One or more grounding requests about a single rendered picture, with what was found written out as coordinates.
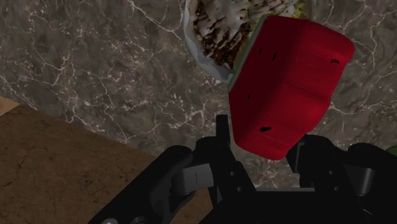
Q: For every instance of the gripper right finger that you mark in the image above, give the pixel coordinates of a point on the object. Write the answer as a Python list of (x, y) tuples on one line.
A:
[(322, 164)]

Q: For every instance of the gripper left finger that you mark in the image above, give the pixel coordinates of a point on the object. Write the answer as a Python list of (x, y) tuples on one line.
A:
[(173, 173)]

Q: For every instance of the red watermelon slice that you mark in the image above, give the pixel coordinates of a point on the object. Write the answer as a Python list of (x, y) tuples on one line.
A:
[(288, 86)]

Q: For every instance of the green object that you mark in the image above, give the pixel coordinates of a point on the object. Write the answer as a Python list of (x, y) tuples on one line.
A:
[(392, 151)]

